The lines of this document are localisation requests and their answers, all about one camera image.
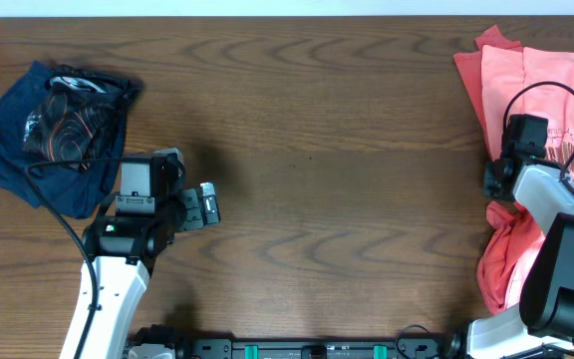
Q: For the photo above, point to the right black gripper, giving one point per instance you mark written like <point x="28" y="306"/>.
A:
<point x="490" y="187"/>

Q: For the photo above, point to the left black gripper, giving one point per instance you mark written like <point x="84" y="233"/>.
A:
<point x="192" y="208"/>

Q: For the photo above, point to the pink shirt with bronze lettering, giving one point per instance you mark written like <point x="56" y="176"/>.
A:
<point x="537" y="83"/>

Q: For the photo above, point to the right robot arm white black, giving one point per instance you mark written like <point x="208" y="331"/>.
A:
<point x="542" y="323"/>

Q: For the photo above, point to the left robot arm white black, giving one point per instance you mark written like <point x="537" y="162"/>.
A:
<point x="121" y="252"/>

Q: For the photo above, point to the red shirt with navy lettering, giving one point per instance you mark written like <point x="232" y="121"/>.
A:
<point x="513" y="233"/>

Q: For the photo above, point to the black shirt orange swirl print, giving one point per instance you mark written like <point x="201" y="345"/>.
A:
<point x="80" y="116"/>

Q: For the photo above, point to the navy blue folded shirt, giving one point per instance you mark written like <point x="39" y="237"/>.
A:
<point x="71" y="193"/>

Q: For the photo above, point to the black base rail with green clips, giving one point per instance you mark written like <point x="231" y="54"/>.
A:
<point x="307" y="349"/>

